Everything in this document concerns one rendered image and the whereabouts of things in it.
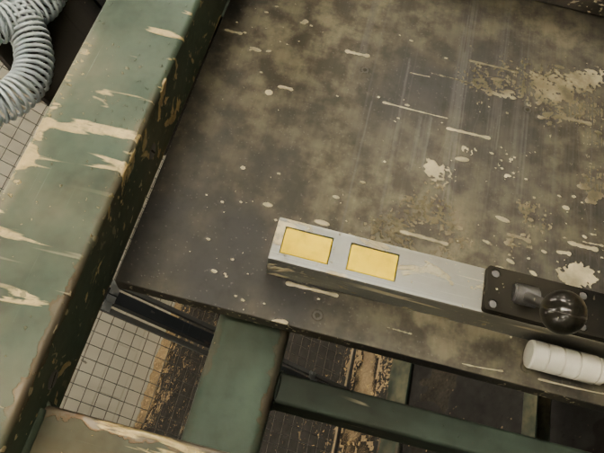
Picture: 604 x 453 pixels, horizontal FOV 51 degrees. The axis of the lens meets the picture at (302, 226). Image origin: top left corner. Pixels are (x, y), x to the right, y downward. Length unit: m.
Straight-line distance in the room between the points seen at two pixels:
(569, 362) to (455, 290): 0.13
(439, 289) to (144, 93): 0.36
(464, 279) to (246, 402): 0.26
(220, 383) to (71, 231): 0.22
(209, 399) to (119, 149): 0.27
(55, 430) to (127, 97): 0.32
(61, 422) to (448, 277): 0.39
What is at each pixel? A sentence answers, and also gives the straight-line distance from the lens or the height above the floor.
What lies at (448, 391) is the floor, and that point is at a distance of 2.82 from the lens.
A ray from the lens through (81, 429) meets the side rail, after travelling 0.60.
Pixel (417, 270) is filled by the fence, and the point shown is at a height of 1.57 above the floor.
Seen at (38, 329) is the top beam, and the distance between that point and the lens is 0.58.
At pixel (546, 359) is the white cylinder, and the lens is 0.69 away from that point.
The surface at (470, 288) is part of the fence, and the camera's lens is 0.68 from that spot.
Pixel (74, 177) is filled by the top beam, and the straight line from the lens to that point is 0.64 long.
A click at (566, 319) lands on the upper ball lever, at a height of 1.55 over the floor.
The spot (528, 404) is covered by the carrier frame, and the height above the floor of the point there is 0.18.
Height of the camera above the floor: 1.98
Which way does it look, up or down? 27 degrees down
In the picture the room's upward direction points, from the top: 60 degrees counter-clockwise
